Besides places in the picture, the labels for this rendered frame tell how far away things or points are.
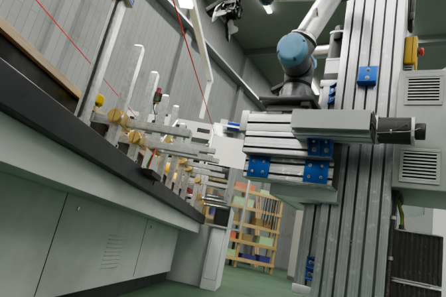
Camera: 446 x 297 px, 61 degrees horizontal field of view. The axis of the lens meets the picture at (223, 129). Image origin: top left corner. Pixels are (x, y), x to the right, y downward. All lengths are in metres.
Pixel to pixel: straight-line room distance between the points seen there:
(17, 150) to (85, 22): 6.87
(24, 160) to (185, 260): 3.39
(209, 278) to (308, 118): 3.01
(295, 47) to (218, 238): 2.94
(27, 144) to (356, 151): 1.16
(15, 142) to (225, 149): 3.39
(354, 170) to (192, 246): 2.94
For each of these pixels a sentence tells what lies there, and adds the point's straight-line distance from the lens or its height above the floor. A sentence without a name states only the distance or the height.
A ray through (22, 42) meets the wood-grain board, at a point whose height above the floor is 0.88.
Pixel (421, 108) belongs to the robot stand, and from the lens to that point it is 1.59.
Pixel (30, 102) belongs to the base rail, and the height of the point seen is 0.66.
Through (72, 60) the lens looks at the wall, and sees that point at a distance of 7.51.
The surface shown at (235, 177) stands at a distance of 4.17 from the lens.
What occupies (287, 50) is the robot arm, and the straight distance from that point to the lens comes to 1.48.
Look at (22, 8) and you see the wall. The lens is 7.09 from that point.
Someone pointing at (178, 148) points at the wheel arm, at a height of 0.80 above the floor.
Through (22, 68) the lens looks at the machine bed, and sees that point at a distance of 1.32.
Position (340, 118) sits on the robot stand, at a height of 0.91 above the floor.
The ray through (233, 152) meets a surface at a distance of 4.22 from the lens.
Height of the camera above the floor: 0.44
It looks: 17 degrees up
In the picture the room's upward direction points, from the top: 12 degrees clockwise
